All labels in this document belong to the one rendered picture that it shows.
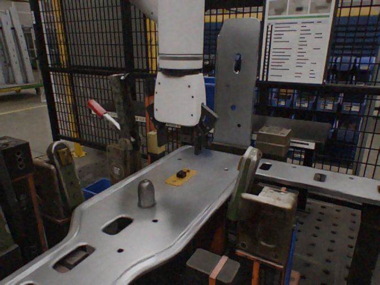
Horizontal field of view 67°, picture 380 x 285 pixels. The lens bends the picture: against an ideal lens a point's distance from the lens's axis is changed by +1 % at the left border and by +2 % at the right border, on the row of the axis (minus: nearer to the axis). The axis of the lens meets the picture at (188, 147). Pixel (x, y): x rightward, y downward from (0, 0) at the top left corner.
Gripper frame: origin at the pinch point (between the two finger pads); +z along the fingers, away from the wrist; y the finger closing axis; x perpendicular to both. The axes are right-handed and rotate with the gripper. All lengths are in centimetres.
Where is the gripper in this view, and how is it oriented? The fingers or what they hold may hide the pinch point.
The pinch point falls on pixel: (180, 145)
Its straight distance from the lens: 61.3
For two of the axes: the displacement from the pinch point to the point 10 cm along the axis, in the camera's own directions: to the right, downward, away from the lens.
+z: -0.1, 9.4, 3.5
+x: 5.0, -2.9, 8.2
